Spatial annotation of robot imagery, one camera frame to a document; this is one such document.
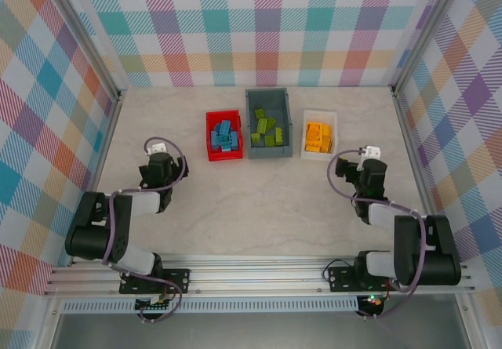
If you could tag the small blue lego brick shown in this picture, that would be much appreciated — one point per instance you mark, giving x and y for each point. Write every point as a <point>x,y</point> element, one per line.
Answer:
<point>214,139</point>

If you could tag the long blue lego brick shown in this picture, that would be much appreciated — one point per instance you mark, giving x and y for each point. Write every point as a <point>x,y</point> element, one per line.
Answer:
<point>225,126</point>

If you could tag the aluminium upright post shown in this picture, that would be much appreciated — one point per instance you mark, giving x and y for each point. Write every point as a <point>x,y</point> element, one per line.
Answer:
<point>425,35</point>
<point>91,35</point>

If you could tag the red plastic bin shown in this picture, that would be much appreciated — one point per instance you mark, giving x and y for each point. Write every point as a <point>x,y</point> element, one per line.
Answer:
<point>225,157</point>

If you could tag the white plastic bin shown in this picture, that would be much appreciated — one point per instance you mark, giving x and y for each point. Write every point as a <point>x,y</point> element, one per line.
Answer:
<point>319,115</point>

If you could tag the small circuit board with lights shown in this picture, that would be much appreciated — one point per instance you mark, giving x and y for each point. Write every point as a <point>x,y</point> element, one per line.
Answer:
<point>372,301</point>

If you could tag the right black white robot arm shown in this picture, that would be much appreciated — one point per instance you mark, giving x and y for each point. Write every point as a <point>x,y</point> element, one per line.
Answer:
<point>435,255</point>

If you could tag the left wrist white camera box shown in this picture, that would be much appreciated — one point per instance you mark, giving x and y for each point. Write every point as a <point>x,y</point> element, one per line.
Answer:
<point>157,148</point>

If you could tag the gray plastic bin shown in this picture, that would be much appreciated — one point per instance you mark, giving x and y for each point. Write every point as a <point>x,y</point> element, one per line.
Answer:
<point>270,102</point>

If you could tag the orange lego brick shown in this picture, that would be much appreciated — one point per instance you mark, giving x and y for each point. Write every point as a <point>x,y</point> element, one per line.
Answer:
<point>312,129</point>
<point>311,145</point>
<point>326,130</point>
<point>324,144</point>

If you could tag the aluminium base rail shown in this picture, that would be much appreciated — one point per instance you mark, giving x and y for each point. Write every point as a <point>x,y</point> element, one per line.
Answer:
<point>255,274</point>

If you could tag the aluminium side rail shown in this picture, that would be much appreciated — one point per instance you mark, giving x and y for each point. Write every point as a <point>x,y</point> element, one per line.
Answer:
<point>413,145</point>
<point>106,145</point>

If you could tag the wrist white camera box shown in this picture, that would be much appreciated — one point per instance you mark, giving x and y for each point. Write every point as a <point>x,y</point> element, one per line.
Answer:
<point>157,148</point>
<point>370,152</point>

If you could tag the long green lego brick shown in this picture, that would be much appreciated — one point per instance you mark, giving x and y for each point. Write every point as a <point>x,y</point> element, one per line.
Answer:
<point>279,135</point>

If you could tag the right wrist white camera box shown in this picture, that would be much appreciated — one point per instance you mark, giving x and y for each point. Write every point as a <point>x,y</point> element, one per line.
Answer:
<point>370,152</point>

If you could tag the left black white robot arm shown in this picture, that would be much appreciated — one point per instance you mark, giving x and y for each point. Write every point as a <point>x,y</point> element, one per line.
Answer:
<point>90,231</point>

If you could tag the small green lego brick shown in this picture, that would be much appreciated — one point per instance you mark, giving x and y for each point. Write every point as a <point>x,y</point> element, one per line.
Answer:
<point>256,138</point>
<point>271,122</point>

